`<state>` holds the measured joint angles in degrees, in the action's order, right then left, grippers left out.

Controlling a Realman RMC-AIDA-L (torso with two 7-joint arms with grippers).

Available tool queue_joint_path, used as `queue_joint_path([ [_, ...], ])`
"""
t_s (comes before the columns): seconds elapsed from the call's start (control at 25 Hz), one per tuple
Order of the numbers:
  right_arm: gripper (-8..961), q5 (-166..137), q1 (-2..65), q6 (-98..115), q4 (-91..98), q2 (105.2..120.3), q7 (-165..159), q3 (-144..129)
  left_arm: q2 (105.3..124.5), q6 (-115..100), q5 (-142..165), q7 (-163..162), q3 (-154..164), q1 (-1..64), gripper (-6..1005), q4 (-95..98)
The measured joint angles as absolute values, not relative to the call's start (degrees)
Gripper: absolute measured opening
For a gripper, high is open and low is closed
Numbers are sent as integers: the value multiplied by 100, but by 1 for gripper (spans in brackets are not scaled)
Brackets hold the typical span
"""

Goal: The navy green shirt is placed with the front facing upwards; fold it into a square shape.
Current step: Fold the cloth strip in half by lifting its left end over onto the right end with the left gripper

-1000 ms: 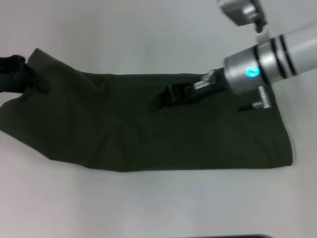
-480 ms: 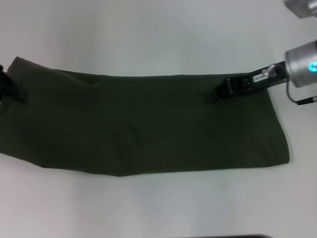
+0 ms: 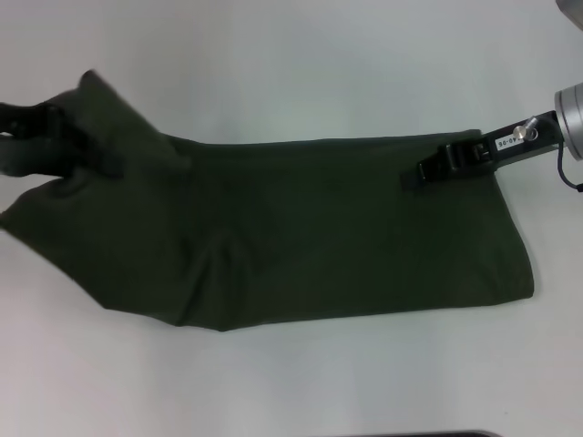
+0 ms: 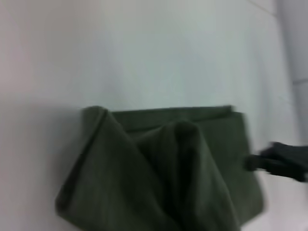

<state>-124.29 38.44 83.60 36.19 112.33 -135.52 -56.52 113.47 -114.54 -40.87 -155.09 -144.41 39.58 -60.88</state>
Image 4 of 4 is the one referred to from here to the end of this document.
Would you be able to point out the dark green printed t-shirt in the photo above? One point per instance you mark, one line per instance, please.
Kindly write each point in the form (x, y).
(156, 168)

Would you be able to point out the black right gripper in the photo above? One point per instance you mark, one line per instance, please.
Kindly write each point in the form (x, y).
(286, 160)

